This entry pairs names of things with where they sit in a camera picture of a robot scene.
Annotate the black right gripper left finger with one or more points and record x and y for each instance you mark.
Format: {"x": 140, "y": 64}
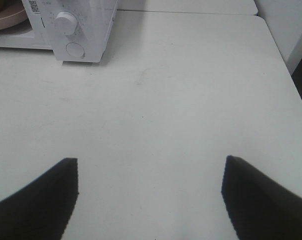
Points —
{"x": 43, "y": 208}

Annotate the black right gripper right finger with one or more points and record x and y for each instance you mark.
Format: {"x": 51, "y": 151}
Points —
{"x": 258, "y": 207}

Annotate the round white door button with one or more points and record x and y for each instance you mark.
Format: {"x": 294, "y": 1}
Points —
{"x": 75, "y": 50}

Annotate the pink round plate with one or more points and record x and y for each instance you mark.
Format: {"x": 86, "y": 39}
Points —
{"x": 12, "y": 15}

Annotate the white microwave oven body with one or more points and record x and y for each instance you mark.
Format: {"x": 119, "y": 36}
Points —
{"x": 95, "y": 20}

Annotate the white barcode label sticker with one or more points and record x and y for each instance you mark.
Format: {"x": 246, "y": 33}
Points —
{"x": 34, "y": 7}

